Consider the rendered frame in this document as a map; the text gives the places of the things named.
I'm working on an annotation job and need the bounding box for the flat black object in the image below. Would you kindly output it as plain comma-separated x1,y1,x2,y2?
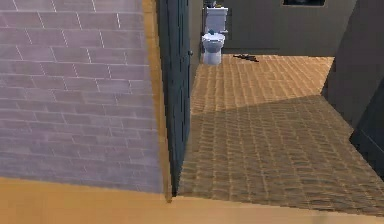
232,53,260,63

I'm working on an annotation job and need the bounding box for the dark framed wall picture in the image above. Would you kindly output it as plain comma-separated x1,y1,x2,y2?
282,0,326,7

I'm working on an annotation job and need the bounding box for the dark grey room door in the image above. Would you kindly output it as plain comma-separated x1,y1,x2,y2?
156,0,192,197

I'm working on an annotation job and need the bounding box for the dark grey cabinet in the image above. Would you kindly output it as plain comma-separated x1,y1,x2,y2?
349,78,384,181

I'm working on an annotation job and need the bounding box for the white toilet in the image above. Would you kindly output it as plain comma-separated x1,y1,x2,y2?
201,5,230,66

